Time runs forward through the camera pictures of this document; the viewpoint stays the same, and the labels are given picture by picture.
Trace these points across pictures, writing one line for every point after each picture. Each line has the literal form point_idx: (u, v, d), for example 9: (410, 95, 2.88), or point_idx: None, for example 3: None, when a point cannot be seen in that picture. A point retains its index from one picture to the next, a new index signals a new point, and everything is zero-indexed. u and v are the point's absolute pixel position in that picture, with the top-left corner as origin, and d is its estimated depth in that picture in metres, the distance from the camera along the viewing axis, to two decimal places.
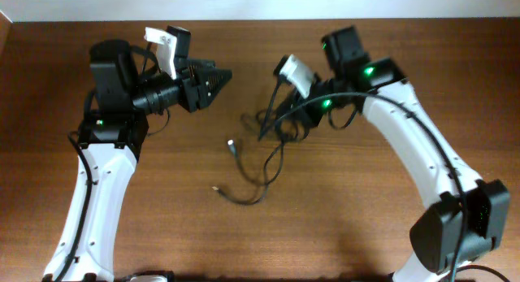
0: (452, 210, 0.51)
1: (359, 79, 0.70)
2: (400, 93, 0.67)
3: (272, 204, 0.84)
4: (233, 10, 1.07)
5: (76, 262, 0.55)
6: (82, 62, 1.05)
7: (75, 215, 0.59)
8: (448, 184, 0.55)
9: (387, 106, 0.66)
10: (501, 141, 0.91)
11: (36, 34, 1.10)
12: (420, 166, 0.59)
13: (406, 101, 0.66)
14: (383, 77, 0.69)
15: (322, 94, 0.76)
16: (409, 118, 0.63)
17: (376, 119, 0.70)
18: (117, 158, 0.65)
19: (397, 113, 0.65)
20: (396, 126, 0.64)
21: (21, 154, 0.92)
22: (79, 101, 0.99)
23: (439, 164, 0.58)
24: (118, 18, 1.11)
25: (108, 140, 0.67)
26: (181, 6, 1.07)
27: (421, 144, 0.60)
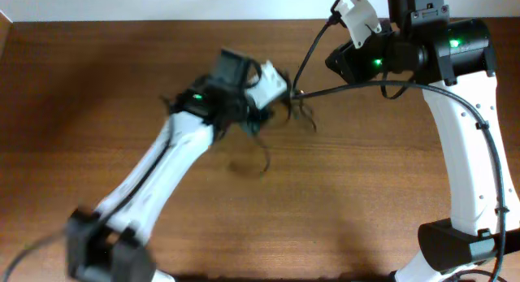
0: (488, 247, 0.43)
1: (436, 42, 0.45)
2: (478, 88, 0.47)
3: (272, 204, 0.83)
4: (231, 11, 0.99)
5: (128, 206, 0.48)
6: (74, 58, 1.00)
7: (145, 164, 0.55)
8: (493, 221, 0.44)
9: (456, 106, 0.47)
10: (505, 141, 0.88)
11: (28, 31, 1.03)
12: (465, 190, 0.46)
13: (483, 104, 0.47)
14: (469, 44, 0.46)
15: (374, 49, 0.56)
16: (477, 128, 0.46)
17: (431, 106, 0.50)
18: (202, 135, 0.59)
19: (467, 117, 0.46)
20: (456, 132, 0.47)
21: (21, 152, 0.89)
22: (74, 99, 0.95)
23: (495, 196, 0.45)
24: (111, 17, 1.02)
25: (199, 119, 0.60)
26: (175, 7, 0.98)
27: (478, 165, 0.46)
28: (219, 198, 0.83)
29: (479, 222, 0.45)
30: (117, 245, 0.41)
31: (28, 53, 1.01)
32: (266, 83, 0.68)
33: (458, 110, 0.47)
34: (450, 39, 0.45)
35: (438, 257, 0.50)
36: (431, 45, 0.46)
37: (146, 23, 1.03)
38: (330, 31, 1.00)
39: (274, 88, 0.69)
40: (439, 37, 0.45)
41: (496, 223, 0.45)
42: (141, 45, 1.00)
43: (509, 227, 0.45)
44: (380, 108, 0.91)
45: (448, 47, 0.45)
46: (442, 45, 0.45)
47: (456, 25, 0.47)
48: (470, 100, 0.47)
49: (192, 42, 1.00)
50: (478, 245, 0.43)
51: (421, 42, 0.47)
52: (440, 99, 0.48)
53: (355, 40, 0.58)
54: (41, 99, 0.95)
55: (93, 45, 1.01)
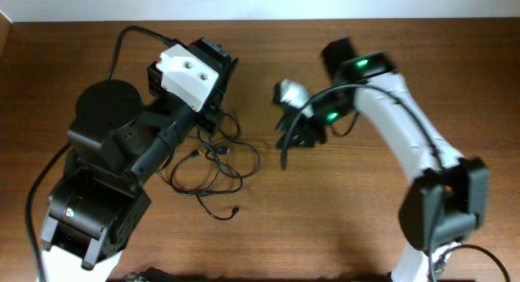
0: (432, 180, 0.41)
1: (352, 69, 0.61)
2: (385, 80, 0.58)
3: (271, 203, 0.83)
4: (231, 11, 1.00)
5: None
6: (72, 58, 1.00)
7: None
8: (429, 162, 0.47)
9: (370, 92, 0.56)
10: (504, 139, 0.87)
11: (28, 32, 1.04)
12: (403, 150, 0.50)
13: (394, 90, 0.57)
14: (374, 66, 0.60)
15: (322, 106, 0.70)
16: (395, 103, 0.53)
17: (365, 106, 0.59)
18: (108, 264, 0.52)
19: (382, 97, 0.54)
20: (380, 111, 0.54)
21: (20, 152, 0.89)
22: (72, 98, 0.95)
23: (426, 144, 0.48)
24: (111, 17, 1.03)
25: (93, 219, 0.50)
26: (174, 8, 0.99)
27: (405, 125, 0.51)
28: (219, 197, 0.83)
29: (421, 165, 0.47)
30: None
31: (28, 53, 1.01)
32: (184, 77, 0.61)
33: (376, 95, 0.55)
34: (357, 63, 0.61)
35: (413, 233, 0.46)
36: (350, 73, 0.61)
37: (146, 24, 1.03)
38: (329, 31, 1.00)
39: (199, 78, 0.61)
40: (353, 67, 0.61)
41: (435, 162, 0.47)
42: (140, 44, 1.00)
43: (448, 165, 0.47)
44: None
45: (358, 67, 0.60)
46: (357, 71, 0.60)
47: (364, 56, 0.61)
48: (385, 88, 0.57)
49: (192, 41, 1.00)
50: (422, 180, 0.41)
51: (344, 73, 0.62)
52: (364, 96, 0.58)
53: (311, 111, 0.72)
54: (39, 98, 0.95)
55: (93, 45, 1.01)
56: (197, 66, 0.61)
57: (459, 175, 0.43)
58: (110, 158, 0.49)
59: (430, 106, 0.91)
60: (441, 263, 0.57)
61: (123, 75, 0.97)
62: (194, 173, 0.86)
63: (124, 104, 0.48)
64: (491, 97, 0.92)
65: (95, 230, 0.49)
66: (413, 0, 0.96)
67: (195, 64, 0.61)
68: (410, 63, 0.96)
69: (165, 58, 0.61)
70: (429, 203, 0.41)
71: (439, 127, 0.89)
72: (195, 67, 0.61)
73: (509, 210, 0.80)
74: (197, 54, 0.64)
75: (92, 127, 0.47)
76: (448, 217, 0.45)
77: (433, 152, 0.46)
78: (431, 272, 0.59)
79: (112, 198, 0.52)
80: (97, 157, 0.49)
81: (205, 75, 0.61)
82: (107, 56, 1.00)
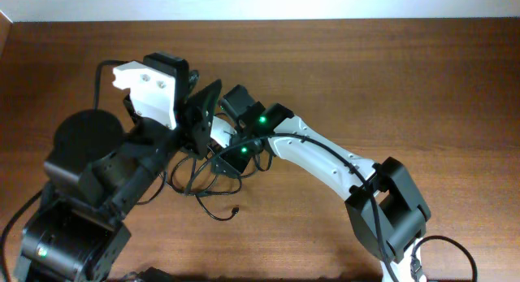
0: (362, 197, 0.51)
1: (255, 125, 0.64)
2: (289, 125, 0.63)
3: (271, 204, 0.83)
4: (230, 11, 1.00)
5: None
6: (72, 58, 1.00)
7: None
8: (356, 179, 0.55)
9: (280, 138, 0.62)
10: (504, 140, 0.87)
11: (28, 32, 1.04)
12: (331, 178, 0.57)
13: (298, 129, 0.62)
14: (281, 119, 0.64)
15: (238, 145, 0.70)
16: (301, 140, 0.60)
17: (285, 154, 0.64)
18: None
19: (293, 140, 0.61)
20: (300, 155, 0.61)
21: (19, 152, 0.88)
22: (71, 98, 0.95)
23: (341, 166, 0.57)
24: (111, 17, 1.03)
25: (67, 258, 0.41)
26: (173, 8, 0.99)
27: (319, 157, 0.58)
28: (218, 198, 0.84)
29: (346, 186, 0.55)
30: None
31: (26, 53, 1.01)
32: (148, 94, 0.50)
33: (283, 140, 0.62)
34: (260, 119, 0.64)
35: (369, 245, 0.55)
36: (253, 128, 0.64)
37: (145, 24, 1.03)
38: (329, 31, 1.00)
39: (163, 97, 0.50)
40: (254, 121, 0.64)
41: (357, 178, 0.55)
42: (140, 45, 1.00)
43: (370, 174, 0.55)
44: (380, 108, 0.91)
45: (261, 124, 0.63)
46: (262, 125, 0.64)
47: (260, 110, 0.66)
48: (292, 132, 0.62)
49: (192, 41, 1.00)
50: (351, 200, 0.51)
51: (249, 128, 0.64)
52: (276, 145, 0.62)
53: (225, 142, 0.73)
54: (38, 98, 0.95)
55: (93, 45, 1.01)
56: (153, 75, 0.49)
57: (387, 180, 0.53)
58: (85, 195, 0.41)
59: (430, 106, 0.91)
60: (416, 262, 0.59)
61: None
62: None
63: (105, 133, 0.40)
64: (492, 98, 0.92)
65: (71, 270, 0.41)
66: None
67: (153, 76, 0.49)
68: (409, 63, 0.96)
69: (117, 77, 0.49)
70: (370, 221, 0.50)
71: (439, 127, 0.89)
72: (154, 79, 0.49)
73: (509, 210, 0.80)
74: (153, 60, 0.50)
75: (63, 160, 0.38)
76: (399, 223, 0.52)
77: (350, 170, 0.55)
78: (411, 275, 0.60)
79: (88, 231, 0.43)
80: (70, 189, 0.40)
81: (162, 83, 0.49)
82: (106, 56, 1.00)
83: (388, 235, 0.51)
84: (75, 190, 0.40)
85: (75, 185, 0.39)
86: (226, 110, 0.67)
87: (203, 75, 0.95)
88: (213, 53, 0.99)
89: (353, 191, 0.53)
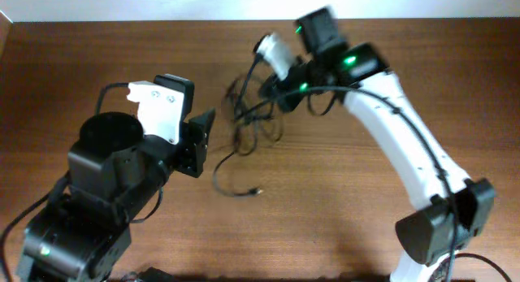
0: (441, 211, 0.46)
1: (339, 67, 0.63)
2: (382, 86, 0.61)
3: (271, 204, 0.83)
4: (230, 10, 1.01)
5: None
6: (72, 57, 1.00)
7: None
8: (436, 185, 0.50)
9: (366, 100, 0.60)
10: (504, 139, 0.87)
11: (27, 32, 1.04)
12: (410, 171, 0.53)
13: (390, 96, 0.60)
14: (359, 61, 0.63)
15: (298, 79, 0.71)
16: (395, 114, 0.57)
17: (360, 115, 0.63)
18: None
19: (382, 108, 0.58)
20: (380, 124, 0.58)
21: (19, 151, 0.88)
22: (71, 98, 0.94)
23: (430, 166, 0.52)
24: (110, 16, 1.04)
25: (68, 254, 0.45)
26: (173, 6, 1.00)
27: (403, 136, 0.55)
28: (219, 197, 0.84)
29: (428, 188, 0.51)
30: None
31: (26, 53, 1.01)
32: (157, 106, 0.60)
33: (372, 104, 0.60)
34: (346, 59, 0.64)
35: (409, 245, 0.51)
36: (327, 62, 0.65)
37: (145, 23, 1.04)
38: None
39: (172, 107, 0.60)
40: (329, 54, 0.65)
41: (441, 187, 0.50)
42: (142, 44, 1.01)
43: (457, 188, 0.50)
44: None
45: (346, 66, 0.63)
46: (339, 59, 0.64)
47: (335, 45, 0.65)
48: (386, 92, 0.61)
49: (192, 41, 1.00)
50: (427, 213, 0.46)
51: (319, 61, 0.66)
52: (357, 102, 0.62)
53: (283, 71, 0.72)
54: (38, 97, 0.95)
55: (94, 44, 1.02)
56: (163, 93, 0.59)
57: (465, 198, 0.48)
58: (101, 188, 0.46)
59: (430, 104, 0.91)
60: (442, 270, 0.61)
61: (123, 75, 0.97)
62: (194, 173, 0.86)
63: (127, 133, 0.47)
64: (492, 98, 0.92)
65: (74, 267, 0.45)
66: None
67: (162, 92, 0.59)
68: (409, 62, 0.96)
69: (132, 89, 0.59)
70: (437, 232, 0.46)
71: (440, 127, 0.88)
72: (163, 94, 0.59)
73: (510, 211, 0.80)
74: (163, 79, 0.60)
75: (89, 149, 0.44)
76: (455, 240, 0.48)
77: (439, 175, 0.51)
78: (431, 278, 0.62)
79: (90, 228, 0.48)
80: (91, 180, 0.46)
81: (171, 98, 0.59)
82: (106, 55, 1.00)
83: (440, 246, 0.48)
84: (97, 180, 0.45)
85: (100, 175, 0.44)
86: (303, 35, 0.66)
87: (203, 75, 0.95)
88: (213, 52, 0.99)
89: (434, 201, 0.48)
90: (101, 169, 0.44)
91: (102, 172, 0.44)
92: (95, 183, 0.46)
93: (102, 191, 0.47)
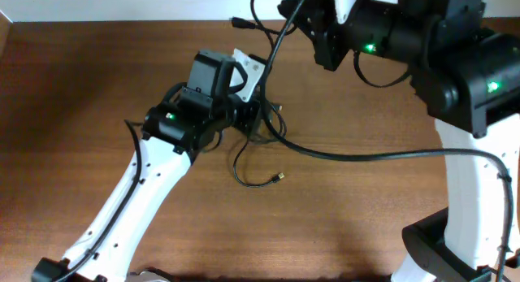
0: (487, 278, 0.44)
1: (474, 82, 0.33)
2: (507, 137, 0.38)
3: (271, 205, 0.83)
4: (229, 10, 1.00)
5: (94, 258, 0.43)
6: (71, 57, 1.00)
7: (111, 209, 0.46)
8: (492, 258, 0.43)
9: (478, 158, 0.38)
10: None
11: (27, 32, 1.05)
12: (470, 236, 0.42)
13: (509, 153, 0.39)
14: (496, 62, 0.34)
15: (374, 31, 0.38)
16: (496, 177, 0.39)
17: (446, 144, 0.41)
18: (175, 166, 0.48)
19: (487, 168, 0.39)
20: (473, 184, 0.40)
21: (19, 151, 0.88)
22: (71, 97, 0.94)
23: (500, 240, 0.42)
24: (110, 16, 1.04)
25: (179, 129, 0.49)
26: (171, 6, 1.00)
27: (493, 207, 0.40)
28: (219, 198, 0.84)
29: (483, 259, 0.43)
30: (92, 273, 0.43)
31: (26, 53, 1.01)
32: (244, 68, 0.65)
33: (480, 160, 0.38)
34: (491, 80, 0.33)
35: (422, 257, 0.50)
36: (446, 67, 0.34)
37: (145, 23, 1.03)
38: None
39: (253, 74, 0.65)
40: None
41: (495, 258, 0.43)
42: (140, 45, 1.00)
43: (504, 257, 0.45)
44: (380, 108, 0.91)
45: (486, 91, 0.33)
46: (466, 63, 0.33)
47: (465, 17, 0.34)
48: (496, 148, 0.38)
49: (191, 41, 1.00)
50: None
51: (432, 48, 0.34)
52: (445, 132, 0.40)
53: (346, 15, 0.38)
54: (37, 97, 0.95)
55: (93, 44, 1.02)
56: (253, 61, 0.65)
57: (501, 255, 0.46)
58: (206, 86, 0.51)
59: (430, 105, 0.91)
60: None
61: (123, 75, 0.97)
62: (194, 173, 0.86)
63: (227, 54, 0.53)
64: None
65: (179, 138, 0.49)
66: None
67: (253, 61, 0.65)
68: None
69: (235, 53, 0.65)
70: None
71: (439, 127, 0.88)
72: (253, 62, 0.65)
73: None
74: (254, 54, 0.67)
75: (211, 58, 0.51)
76: None
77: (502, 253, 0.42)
78: None
79: (192, 116, 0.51)
80: (204, 80, 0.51)
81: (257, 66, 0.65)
82: (106, 55, 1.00)
83: None
84: (210, 79, 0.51)
85: (214, 74, 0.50)
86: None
87: None
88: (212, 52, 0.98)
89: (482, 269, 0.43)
90: (215, 69, 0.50)
91: (216, 71, 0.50)
92: (209, 82, 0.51)
93: (208, 88, 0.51)
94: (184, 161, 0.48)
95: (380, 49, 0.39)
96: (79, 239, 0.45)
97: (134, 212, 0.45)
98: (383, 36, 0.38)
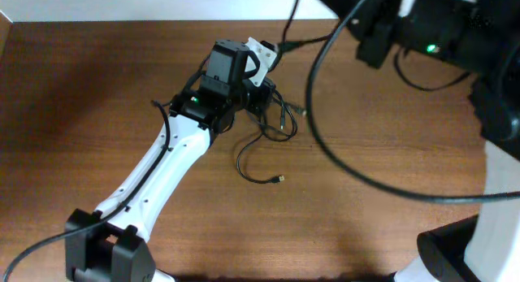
0: None
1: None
2: None
3: (271, 204, 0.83)
4: (229, 12, 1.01)
5: (126, 210, 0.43)
6: (71, 57, 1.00)
7: (142, 168, 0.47)
8: None
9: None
10: None
11: (28, 32, 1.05)
12: (492, 265, 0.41)
13: None
14: None
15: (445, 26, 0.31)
16: None
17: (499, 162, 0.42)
18: (200, 139, 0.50)
19: None
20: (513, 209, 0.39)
21: (19, 151, 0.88)
22: (71, 98, 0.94)
23: None
24: (110, 17, 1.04)
25: (197, 111, 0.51)
26: (173, 8, 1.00)
27: None
28: (219, 198, 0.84)
29: None
30: (119, 226, 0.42)
31: (26, 53, 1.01)
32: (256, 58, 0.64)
33: None
34: None
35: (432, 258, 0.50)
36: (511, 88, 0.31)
37: (145, 24, 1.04)
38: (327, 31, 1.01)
39: (265, 60, 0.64)
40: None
41: None
42: (143, 45, 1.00)
43: None
44: (380, 108, 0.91)
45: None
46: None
47: None
48: None
49: (192, 42, 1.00)
50: None
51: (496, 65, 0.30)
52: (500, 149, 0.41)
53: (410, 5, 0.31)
54: (37, 97, 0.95)
55: (94, 45, 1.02)
56: (266, 49, 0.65)
57: None
58: (223, 74, 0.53)
59: (430, 106, 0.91)
60: None
61: (123, 75, 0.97)
62: (195, 174, 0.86)
63: (241, 45, 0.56)
64: None
65: (198, 119, 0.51)
66: None
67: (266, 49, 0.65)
68: None
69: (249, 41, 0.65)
70: None
71: (439, 127, 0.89)
72: (265, 50, 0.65)
73: None
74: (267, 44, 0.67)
75: (227, 49, 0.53)
76: None
77: None
78: None
79: (210, 101, 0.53)
80: (220, 67, 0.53)
81: (269, 54, 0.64)
82: (106, 56, 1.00)
83: None
84: (226, 68, 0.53)
85: (231, 63, 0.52)
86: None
87: None
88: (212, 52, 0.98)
89: None
90: (231, 58, 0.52)
91: (231, 61, 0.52)
92: (225, 71, 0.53)
93: (224, 75, 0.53)
94: (206, 137, 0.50)
95: (443, 51, 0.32)
96: (110, 197, 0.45)
97: (164, 175, 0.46)
98: (452, 38, 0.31)
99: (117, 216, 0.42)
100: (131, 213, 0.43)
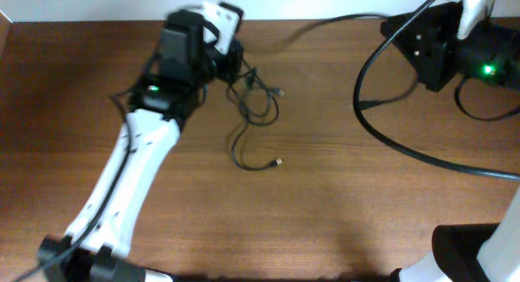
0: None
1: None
2: None
3: (271, 204, 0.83)
4: None
5: (97, 229, 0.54)
6: (72, 57, 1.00)
7: (109, 178, 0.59)
8: None
9: None
10: (504, 143, 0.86)
11: (29, 32, 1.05)
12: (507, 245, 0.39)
13: None
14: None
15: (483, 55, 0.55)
16: None
17: None
18: (164, 133, 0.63)
19: None
20: None
21: (19, 151, 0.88)
22: (71, 98, 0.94)
23: None
24: (112, 18, 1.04)
25: (162, 101, 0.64)
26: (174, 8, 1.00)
27: None
28: (219, 198, 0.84)
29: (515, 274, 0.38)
30: (91, 245, 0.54)
31: (28, 54, 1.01)
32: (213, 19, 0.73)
33: None
34: None
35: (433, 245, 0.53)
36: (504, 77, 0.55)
37: (146, 24, 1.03)
38: (328, 32, 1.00)
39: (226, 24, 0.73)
40: (470, 36, 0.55)
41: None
42: (144, 45, 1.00)
43: None
44: (381, 108, 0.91)
45: None
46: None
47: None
48: None
49: None
50: None
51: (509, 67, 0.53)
52: None
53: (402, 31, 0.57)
54: (37, 98, 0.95)
55: (95, 45, 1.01)
56: (225, 11, 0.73)
57: None
58: (175, 53, 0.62)
59: (431, 105, 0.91)
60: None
61: (124, 75, 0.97)
62: (194, 174, 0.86)
63: (190, 17, 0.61)
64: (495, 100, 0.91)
65: (162, 109, 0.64)
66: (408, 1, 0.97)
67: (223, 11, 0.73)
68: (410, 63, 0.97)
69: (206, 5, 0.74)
70: None
71: (441, 127, 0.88)
72: (222, 12, 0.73)
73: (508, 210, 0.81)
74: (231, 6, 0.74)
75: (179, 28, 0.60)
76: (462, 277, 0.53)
77: None
78: None
79: (173, 86, 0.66)
80: (178, 49, 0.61)
81: (229, 16, 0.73)
82: (106, 56, 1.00)
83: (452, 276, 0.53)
84: (183, 48, 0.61)
85: (184, 40, 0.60)
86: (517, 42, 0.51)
87: None
88: None
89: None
90: (184, 36, 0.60)
91: (185, 36, 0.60)
92: (183, 50, 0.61)
93: (182, 56, 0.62)
94: (171, 130, 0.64)
95: (495, 71, 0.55)
96: (80, 214, 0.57)
97: (134, 170, 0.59)
98: (504, 60, 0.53)
99: (93, 235, 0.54)
100: (103, 233, 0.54)
